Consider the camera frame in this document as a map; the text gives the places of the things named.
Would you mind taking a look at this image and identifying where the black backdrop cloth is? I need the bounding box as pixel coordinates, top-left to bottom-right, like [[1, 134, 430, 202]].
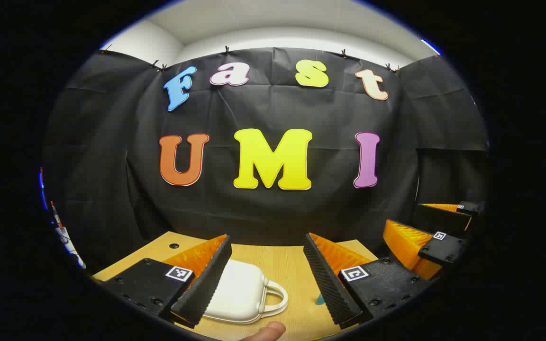
[[43, 46, 489, 275]]

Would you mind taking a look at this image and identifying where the white and red object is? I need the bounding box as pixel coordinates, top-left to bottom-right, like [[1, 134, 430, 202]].
[[38, 168, 86, 269]]

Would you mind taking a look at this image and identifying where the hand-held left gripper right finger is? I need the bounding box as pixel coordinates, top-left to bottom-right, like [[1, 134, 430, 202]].
[[303, 232, 434, 330]]

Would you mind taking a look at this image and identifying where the row of black cloth clips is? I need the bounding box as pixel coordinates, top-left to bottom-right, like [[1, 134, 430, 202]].
[[100, 44, 401, 74]]

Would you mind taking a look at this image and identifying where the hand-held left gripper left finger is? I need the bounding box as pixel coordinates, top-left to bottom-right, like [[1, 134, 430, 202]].
[[92, 234, 233, 328]]

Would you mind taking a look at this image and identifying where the white suitcase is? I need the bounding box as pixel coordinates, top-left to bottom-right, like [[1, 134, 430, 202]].
[[202, 258, 289, 325]]

